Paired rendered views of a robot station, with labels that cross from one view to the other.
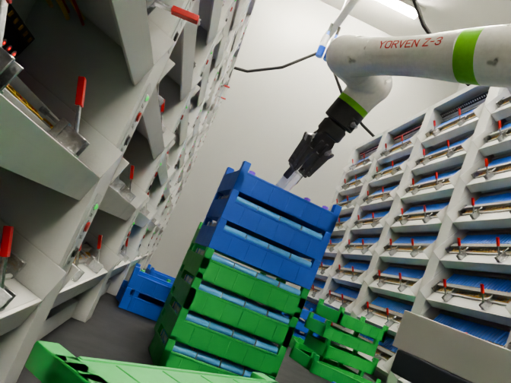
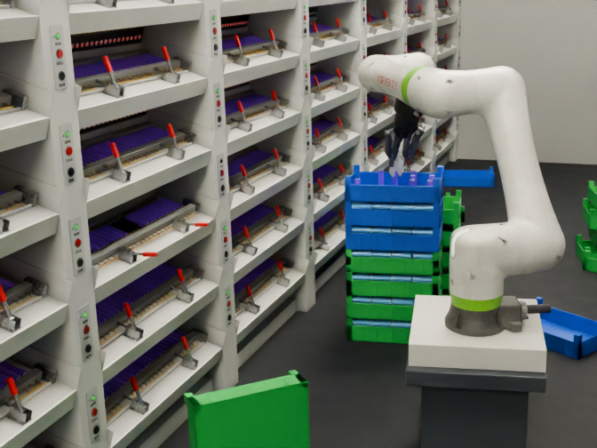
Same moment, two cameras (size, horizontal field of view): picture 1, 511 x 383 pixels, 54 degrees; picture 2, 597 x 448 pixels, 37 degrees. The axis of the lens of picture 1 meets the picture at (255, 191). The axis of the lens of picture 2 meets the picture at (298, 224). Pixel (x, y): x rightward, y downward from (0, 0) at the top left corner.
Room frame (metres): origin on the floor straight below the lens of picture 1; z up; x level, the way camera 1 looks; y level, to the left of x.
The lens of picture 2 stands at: (-1.28, -1.07, 1.17)
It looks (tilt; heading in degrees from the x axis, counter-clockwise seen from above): 15 degrees down; 27
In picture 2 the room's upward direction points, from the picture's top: 2 degrees counter-clockwise
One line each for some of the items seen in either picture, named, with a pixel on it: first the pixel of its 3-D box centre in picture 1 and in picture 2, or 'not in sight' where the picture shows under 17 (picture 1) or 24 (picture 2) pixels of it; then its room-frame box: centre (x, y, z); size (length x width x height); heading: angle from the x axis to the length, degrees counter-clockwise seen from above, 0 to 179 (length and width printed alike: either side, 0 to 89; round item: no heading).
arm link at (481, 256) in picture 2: not in sight; (481, 264); (0.75, -0.53, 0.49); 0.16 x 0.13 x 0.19; 134
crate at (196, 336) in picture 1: (221, 333); (394, 299); (1.39, -0.06, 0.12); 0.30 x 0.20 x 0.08; 104
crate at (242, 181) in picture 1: (277, 199); (394, 182); (1.39, -0.06, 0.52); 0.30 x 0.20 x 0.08; 104
